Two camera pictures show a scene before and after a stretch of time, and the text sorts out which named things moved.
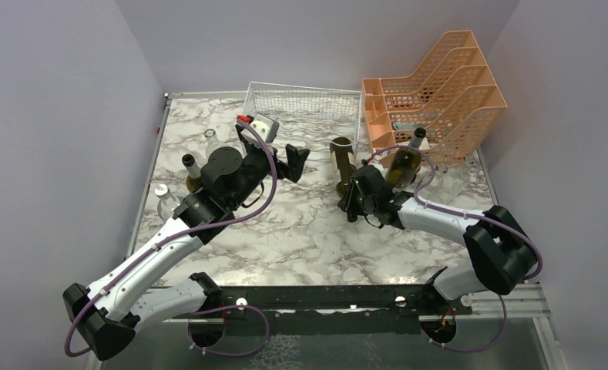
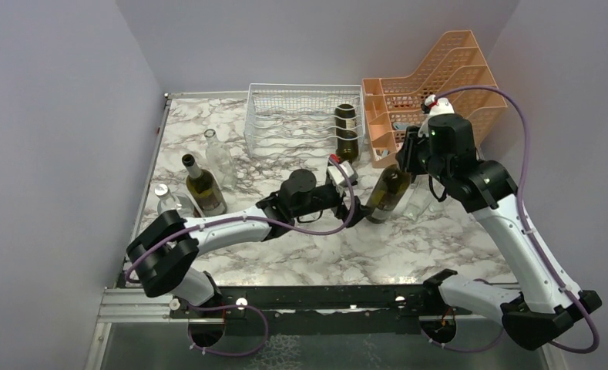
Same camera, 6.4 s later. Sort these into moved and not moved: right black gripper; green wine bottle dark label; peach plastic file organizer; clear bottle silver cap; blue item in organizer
Moved: green wine bottle dark label; right black gripper
Not moved: clear bottle silver cap; peach plastic file organizer; blue item in organizer
